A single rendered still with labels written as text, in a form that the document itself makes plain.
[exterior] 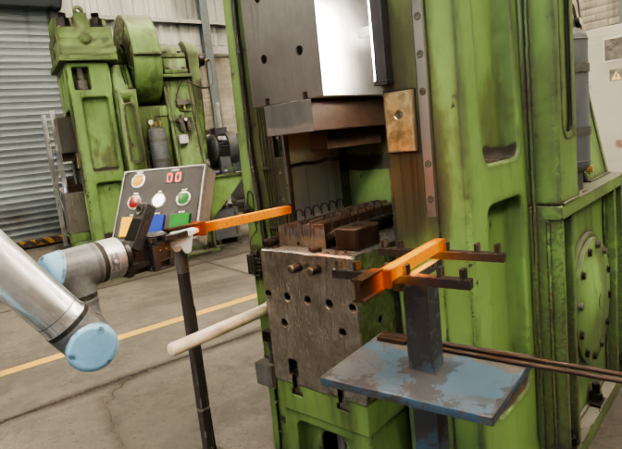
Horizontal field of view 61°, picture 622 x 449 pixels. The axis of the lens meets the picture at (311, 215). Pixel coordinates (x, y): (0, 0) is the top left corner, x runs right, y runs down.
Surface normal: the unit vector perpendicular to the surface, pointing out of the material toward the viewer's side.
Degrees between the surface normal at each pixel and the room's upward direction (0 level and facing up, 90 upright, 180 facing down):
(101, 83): 89
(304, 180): 90
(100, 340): 94
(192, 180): 60
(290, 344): 90
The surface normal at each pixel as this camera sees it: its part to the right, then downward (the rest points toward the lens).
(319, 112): 0.75, 0.02
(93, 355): 0.56, 0.13
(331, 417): -0.66, 0.18
